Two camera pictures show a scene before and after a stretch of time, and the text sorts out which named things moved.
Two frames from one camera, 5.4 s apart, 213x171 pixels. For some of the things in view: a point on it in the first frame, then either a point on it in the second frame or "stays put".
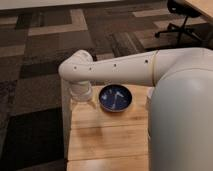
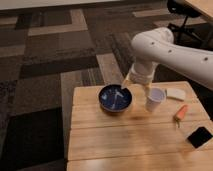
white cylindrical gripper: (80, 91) → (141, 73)
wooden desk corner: (203, 6) stays put
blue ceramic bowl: (115, 98) stays put
